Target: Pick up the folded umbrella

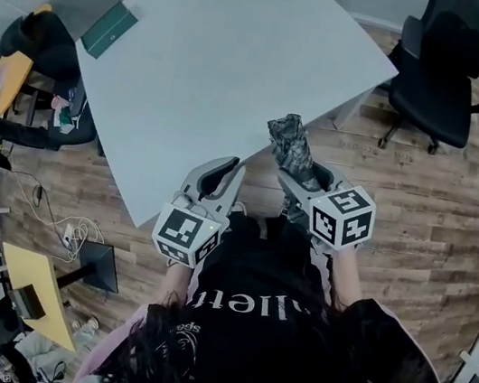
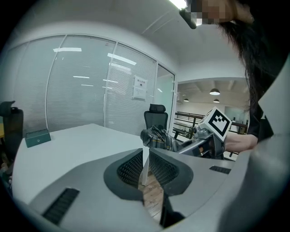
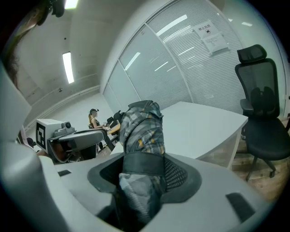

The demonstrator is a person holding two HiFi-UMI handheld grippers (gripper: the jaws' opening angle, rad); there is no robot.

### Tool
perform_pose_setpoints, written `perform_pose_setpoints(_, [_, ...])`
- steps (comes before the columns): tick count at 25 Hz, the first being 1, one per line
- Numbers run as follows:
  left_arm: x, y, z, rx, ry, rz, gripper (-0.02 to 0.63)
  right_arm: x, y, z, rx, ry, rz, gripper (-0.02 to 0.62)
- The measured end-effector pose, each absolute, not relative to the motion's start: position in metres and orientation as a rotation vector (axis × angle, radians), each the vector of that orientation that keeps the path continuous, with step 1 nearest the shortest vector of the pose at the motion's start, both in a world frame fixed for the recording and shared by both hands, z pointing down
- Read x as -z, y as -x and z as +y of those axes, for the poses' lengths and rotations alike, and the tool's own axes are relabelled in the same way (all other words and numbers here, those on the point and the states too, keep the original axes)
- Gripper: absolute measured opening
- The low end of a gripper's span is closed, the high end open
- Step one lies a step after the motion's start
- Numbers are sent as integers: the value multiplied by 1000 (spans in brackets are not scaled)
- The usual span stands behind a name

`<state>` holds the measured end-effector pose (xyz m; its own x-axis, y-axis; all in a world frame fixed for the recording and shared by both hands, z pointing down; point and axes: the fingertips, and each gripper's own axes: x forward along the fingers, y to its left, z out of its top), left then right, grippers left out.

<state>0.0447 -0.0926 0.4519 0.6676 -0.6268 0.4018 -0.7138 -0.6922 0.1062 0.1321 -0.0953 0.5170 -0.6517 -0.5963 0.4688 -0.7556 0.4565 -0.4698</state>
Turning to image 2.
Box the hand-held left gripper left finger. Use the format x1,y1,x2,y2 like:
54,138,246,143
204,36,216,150
29,148,163,229

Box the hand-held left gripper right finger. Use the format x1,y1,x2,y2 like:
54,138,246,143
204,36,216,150
149,148,237,228

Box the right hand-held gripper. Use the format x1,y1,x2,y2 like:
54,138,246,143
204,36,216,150
173,106,233,160

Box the person's right forearm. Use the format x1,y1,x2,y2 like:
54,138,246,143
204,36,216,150
223,133,258,152

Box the black metal railing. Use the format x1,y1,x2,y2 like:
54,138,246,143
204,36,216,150
173,111,205,139

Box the black mesh office chair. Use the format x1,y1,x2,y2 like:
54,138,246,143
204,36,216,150
144,104,169,137

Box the white table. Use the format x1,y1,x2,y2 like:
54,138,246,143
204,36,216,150
12,123,150,204

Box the green rectangular box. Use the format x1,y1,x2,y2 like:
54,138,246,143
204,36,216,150
24,129,52,149

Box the white paper notice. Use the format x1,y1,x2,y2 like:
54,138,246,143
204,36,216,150
132,75,149,101

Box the person's black shirt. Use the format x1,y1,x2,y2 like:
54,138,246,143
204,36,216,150
246,22,288,145

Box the white window blind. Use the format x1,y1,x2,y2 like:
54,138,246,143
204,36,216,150
104,42,157,137

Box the snack bags on chair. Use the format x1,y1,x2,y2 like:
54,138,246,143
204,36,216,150
0,156,13,183

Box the black chair with clutter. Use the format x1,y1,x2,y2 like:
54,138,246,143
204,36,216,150
0,100,24,160

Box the long ceiling light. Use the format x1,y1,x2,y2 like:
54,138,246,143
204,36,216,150
168,0,189,10

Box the black head-mounted camera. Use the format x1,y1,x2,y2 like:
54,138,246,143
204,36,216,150
178,6,198,30

